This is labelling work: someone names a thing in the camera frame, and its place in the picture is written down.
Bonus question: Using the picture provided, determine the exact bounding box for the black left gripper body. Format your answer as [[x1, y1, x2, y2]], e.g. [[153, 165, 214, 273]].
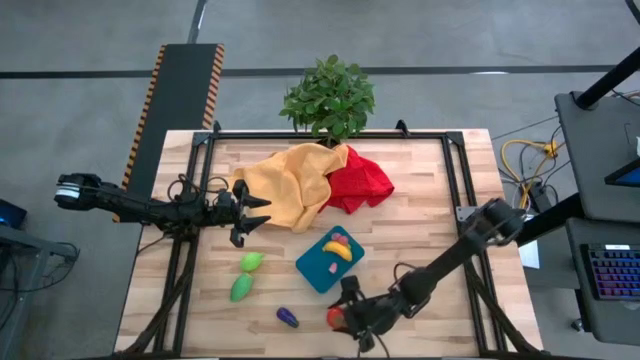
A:
[[214, 178, 250, 249]]

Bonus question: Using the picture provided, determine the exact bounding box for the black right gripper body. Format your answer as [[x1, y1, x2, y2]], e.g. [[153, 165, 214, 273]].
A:
[[341, 274, 401, 354]]

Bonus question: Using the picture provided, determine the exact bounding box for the red toy tomato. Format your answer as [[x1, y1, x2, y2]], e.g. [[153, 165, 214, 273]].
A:
[[326, 306, 347, 331]]

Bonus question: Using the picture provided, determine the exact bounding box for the round green toy produce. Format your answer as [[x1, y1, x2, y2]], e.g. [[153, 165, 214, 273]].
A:
[[239, 251, 265, 274]]

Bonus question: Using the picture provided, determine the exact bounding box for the yellow toy banana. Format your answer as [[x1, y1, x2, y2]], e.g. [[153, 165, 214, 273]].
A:
[[321, 239, 354, 263]]

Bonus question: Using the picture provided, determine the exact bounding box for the elongated green toy produce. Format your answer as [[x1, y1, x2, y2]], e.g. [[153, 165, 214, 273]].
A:
[[229, 272, 256, 303]]

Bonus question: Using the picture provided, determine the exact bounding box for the yellow-orange cloth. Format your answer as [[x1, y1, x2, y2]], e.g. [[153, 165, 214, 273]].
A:
[[227, 142, 350, 235]]

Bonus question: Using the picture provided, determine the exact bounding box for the teal rectangular plate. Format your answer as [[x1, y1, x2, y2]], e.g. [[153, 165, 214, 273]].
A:
[[294, 225, 366, 295]]

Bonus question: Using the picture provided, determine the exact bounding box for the purple toy eggplant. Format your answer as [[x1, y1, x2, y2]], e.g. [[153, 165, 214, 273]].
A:
[[275, 306, 301, 330]]

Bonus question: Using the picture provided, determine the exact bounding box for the red cloth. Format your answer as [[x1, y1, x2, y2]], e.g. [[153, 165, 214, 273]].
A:
[[319, 145, 395, 215]]

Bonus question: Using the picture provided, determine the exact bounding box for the black ramp with hazard stripes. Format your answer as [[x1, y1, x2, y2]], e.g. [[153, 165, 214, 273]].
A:
[[117, 43, 225, 204]]

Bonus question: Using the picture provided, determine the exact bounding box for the green potted plant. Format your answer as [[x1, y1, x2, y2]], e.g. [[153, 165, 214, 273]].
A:
[[278, 53, 376, 149]]

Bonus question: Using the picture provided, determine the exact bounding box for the white paper sheet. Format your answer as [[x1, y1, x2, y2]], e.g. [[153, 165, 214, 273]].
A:
[[518, 239, 541, 270]]

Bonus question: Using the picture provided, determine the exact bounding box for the grey metal stand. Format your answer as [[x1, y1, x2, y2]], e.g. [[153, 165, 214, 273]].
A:
[[0, 224, 80, 360]]

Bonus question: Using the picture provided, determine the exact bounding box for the black device with blue light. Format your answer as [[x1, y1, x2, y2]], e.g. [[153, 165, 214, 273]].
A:
[[0, 198, 28, 231]]

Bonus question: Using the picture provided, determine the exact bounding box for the grey desk with keyboard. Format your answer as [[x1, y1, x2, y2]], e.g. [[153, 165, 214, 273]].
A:
[[564, 217, 640, 347]]

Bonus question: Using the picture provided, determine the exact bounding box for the backlit black keyboard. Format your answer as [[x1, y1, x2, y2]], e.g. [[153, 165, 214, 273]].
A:
[[579, 243, 640, 301]]

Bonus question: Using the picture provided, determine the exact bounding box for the grey desk top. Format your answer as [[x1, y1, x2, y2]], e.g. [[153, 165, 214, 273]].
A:
[[553, 91, 640, 224]]

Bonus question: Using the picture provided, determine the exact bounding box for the tablet with blue screen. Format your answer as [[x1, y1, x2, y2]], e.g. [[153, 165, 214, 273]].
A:
[[603, 158, 640, 189]]

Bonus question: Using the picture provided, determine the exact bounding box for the black pole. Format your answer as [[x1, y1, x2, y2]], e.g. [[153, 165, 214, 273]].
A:
[[573, 47, 640, 110]]

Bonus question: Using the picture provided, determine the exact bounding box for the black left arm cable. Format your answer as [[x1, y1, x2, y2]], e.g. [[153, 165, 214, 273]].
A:
[[166, 173, 230, 202]]

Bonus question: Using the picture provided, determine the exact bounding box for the black metal rig frame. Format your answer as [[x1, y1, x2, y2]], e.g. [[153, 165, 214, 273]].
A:
[[113, 119, 539, 360]]

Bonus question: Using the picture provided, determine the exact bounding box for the yellow cable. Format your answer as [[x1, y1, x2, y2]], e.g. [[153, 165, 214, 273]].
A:
[[500, 138, 560, 209]]

